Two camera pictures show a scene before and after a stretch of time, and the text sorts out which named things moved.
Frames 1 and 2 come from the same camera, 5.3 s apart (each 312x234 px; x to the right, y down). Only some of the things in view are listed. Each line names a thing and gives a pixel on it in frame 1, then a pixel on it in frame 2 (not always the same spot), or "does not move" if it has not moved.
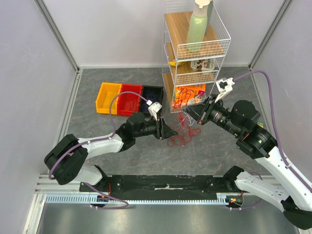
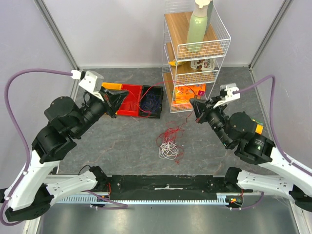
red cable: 182,128 → 169,140
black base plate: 164,185 does not move
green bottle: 197,26 does not move
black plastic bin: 154,93 does not move
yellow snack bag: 175,63 does not move
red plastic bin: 129,103 does not move
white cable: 199,99 → 168,149
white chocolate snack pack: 203,65 does not move
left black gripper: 163,130 → 113,100
